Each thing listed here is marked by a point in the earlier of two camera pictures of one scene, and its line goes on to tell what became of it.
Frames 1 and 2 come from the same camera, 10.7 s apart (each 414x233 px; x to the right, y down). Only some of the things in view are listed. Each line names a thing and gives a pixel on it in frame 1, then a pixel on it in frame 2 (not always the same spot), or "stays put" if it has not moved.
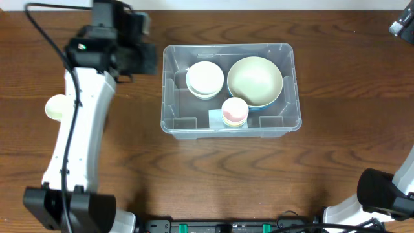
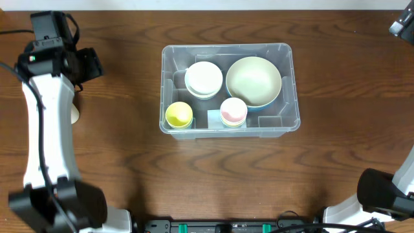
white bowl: [204, 80] stays put
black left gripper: [139, 58] → [89, 63]
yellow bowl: [207, 98] stays put
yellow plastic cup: [235, 123] stays put
